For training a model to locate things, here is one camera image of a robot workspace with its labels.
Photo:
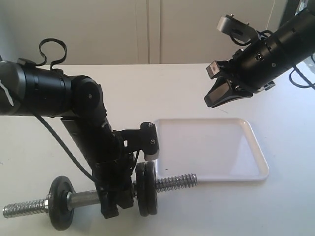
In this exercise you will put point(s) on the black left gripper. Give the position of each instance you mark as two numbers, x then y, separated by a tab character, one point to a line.
112	170

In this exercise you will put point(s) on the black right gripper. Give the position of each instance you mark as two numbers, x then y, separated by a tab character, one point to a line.
243	75

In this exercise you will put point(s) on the black weight plate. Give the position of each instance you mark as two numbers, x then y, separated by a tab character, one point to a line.
61	216
140	189
152	198

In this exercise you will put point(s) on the chrome threaded dumbbell bar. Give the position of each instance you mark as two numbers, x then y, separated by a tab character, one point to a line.
88	198

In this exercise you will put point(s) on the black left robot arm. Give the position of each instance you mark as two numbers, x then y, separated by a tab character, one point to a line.
28	90

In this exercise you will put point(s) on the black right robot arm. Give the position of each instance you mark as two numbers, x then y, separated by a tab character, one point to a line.
291	43

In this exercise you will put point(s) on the white plastic tray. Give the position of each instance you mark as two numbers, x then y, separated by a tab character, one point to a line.
215	149

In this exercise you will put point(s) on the white cabinet doors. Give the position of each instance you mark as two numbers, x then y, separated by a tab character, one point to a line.
131	31

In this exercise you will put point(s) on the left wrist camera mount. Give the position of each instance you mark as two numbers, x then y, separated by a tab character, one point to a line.
145	139

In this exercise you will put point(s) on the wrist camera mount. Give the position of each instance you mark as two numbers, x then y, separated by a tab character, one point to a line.
145	139
240	33

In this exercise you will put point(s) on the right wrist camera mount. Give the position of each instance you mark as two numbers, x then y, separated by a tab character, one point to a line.
240	33

